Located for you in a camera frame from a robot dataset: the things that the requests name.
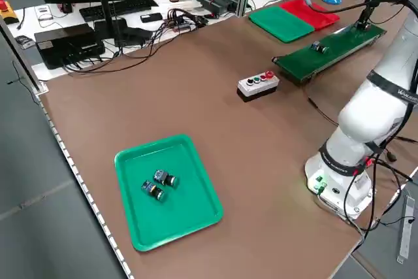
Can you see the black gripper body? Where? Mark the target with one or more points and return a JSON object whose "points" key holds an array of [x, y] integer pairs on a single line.
{"points": [[370, 5]]}

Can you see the grey push-button control box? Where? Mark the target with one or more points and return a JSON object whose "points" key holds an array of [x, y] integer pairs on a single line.
{"points": [[258, 91]]}

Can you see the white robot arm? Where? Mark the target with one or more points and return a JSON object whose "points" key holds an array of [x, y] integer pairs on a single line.
{"points": [[375, 106]]}

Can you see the green conveyor belt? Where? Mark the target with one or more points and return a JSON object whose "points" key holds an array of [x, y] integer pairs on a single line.
{"points": [[343, 43]]}

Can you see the black desktop box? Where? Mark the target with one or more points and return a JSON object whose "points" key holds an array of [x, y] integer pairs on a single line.
{"points": [[68, 47]]}

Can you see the yellow emergency stop box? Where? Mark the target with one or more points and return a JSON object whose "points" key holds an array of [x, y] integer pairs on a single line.
{"points": [[5, 8]]}

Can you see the red plastic tray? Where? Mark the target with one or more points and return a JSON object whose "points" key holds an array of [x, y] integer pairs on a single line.
{"points": [[323, 19]]}

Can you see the green plastic tray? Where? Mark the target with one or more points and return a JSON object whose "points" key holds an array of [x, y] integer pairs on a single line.
{"points": [[281, 24], [183, 220]]}

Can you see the metal ruler strip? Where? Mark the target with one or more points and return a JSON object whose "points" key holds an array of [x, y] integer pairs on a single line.
{"points": [[405, 226]]}

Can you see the black phone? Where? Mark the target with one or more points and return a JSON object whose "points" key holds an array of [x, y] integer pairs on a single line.
{"points": [[151, 17]]}

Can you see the black keyboard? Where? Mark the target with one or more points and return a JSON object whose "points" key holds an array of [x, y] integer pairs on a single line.
{"points": [[114, 8]]}

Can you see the black computer mouse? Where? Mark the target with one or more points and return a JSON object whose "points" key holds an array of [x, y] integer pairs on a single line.
{"points": [[66, 8]]}

